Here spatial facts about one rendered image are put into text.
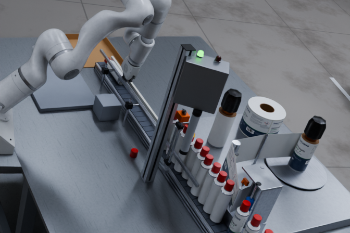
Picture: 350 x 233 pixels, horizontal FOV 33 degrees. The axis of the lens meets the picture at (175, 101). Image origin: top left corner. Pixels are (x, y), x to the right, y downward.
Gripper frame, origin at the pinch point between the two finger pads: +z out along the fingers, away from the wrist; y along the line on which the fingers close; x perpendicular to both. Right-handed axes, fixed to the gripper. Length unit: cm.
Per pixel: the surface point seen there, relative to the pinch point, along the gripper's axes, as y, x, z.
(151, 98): 8.3, 15.9, 7.7
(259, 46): -135, 257, 149
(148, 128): 34.3, -1.8, -7.1
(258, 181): 89, 5, -55
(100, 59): -29.0, 2.7, 20.7
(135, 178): 61, -20, -11
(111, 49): -37.2, 12.6, 23.0
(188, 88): 51, -15, -65
